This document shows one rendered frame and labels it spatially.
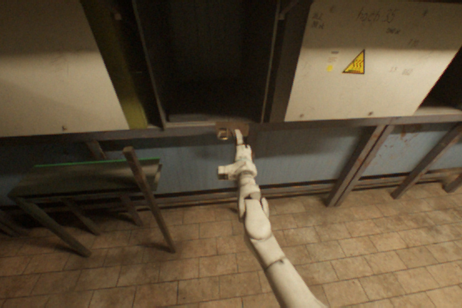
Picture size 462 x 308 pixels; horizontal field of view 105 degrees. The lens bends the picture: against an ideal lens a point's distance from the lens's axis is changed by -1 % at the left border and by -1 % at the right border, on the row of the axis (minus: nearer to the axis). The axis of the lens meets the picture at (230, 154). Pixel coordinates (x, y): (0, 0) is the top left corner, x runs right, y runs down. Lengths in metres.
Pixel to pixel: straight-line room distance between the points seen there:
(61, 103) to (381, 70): 1.13
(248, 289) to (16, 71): 1.41
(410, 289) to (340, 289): 0.44
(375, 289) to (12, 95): 1.95
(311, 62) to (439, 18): 0.42
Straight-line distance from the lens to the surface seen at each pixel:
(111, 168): 1.06
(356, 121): 1.18
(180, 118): 0.92
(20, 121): 0.97
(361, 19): 0.79
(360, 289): 1.58
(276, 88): 0.86
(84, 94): 0.79
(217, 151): 1.06
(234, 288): 1.36
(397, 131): 1.55
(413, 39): 0.94
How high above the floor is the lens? 1.32
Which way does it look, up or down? 41 degrees down
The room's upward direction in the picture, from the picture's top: 1 degrees clockwise
